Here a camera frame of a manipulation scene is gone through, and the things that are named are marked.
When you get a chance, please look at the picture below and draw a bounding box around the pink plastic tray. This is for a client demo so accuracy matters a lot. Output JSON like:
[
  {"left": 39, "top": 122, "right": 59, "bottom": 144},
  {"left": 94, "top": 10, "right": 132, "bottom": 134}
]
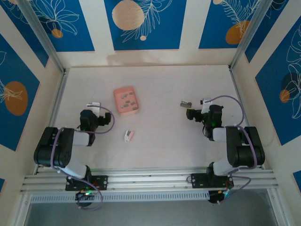
[{"left": 113, "top": 86, "right": 141, "bottom": 118}]

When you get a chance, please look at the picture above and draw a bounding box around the small pink white stapler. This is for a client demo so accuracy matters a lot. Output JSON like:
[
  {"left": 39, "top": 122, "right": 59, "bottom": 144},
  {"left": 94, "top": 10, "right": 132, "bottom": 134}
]
[{"left": 123, "top": 130, "right": 135, "bottom": 143}]

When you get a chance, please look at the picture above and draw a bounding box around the black electronics board green light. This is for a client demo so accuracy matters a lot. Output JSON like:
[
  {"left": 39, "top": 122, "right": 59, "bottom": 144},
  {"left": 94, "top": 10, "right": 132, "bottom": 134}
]
[
  {"left": 75, "top": 191, "right": 95, "bottom": 201},
  {"left": 208, "top": 189, "right": 236, "bottom": 204}
]

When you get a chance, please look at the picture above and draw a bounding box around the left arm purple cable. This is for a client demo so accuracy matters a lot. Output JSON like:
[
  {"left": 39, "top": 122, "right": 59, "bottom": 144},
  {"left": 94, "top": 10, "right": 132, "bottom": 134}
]
[{"left": 50, "top": 105, "right": 116, "bottom": 211}]

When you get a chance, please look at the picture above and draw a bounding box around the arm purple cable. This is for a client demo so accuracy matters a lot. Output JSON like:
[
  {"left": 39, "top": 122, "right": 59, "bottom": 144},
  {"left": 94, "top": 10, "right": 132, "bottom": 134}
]
[
  {"left": 50, "top": 105, "right": 116, "bottom": 211},
  {"left": 204, "top": 95, "right": 257, "bottom": 205}
]

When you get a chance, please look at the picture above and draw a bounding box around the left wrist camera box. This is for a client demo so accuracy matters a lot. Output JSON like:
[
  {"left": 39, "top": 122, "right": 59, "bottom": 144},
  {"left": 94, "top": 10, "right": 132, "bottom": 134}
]
[{"left": 86, "top": 102, "right": 102, "bottom": 113}]

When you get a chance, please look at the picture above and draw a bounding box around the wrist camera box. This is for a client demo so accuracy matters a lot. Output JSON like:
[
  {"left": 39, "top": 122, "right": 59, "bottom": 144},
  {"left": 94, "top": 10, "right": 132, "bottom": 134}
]
[
  {"left": 86, "top": 102, "right": 102, "bottom": 113},
  {"left": 199, "top": 97, "right": 214, "bottom": 111}
]

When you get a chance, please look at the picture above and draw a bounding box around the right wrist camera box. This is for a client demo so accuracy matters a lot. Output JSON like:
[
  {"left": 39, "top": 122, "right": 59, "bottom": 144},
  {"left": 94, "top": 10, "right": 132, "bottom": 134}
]
[{"left": 199, "top": 97, "right": 214, "bottom": 111}]

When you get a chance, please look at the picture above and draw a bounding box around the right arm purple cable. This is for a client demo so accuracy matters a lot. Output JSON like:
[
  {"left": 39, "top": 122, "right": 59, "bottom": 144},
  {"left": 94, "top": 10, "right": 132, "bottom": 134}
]
[{"left": 204, "top": 95, "right": 257, "bottom": 205}]

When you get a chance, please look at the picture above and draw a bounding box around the aluminium table side rail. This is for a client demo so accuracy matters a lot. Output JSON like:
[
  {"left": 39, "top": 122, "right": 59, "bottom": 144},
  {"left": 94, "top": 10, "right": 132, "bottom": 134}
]
[
  {"left": 35, "top": 67, "right": 70, "bottom": 175},
  {"left": 229, "top": 66, "right": 264, "bottom": 170}
]

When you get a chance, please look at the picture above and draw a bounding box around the aluminium front frame rail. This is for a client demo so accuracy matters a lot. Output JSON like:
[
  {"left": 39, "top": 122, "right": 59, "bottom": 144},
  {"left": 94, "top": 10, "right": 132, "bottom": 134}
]
[{"left": 20, "top": 167, "right": 280, "bottom": 194}]

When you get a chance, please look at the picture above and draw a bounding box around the white slotted cable duct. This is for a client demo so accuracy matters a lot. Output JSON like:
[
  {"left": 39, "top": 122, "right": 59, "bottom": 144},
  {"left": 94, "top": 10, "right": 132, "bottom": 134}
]
[{"left": 30, "top": 191, "right": 210, "bottom": 203}]

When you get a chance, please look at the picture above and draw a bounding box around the aluminium upright post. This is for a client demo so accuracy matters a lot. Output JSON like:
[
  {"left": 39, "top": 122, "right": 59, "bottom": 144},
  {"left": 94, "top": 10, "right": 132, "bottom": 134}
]
[
  {"left": 230, "top": 0, "right": 278, "bottom": 71},
  {"left": 16, "top": 0, "right": 66, "bottom": 74}
]

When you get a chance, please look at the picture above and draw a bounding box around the aluminium lower frame leg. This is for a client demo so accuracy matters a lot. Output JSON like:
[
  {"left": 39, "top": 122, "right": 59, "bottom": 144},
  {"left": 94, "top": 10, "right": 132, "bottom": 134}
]
[
  {"left": 14, "top": 192, "right": 31, "bottom": 226},
  {"left": 267, "top": 188, "right": 290, "bottom": 226}
]

